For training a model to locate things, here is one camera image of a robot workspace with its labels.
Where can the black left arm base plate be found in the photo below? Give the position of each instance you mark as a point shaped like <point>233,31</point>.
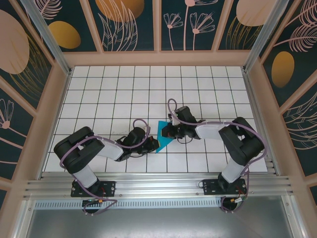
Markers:
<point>109,188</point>

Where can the teal cloth sheet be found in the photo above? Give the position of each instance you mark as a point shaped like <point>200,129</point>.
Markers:
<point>162,146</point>

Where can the aluminium extrusion rail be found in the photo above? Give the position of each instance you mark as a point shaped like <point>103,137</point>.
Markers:
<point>158,183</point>

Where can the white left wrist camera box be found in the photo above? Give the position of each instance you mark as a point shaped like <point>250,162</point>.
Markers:
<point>146,128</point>

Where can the small electronics board with connector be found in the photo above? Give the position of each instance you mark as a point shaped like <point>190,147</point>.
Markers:
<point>237,200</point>
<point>95,201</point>

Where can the grey metal sheet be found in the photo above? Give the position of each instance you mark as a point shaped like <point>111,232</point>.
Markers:
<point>158,223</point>

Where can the aluminium side rail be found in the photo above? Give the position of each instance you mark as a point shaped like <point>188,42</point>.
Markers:
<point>258,109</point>

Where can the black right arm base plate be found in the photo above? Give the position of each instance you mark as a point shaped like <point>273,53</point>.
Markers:
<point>210,188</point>

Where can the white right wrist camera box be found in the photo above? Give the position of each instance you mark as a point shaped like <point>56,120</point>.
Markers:
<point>175,120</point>

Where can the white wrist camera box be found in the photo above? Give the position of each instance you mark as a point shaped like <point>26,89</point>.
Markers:
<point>146,128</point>
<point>175,120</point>

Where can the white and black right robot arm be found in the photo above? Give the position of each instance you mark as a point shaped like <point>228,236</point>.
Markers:
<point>242,143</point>

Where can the aluminium corner post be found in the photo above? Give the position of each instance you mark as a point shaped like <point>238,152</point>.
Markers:
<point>264,34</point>
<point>47,34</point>

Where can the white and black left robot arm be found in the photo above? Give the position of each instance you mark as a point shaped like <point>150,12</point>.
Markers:
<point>74,148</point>

